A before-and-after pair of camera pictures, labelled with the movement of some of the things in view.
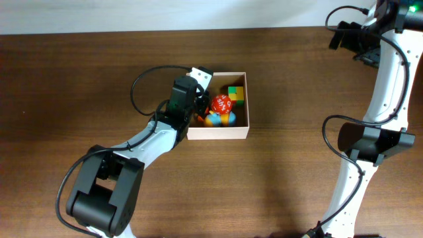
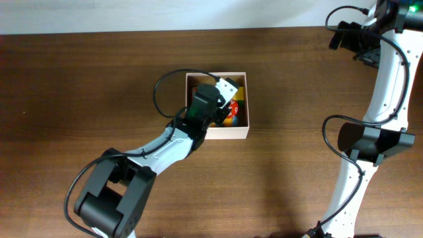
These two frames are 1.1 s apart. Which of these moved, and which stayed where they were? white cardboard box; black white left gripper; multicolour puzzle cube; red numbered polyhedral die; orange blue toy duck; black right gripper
Moved: black white left gripper; red numbered polyhedral die
Stayed: black right gripper; orange blue toy duck; multicolour puzzle cube; white cardboard box
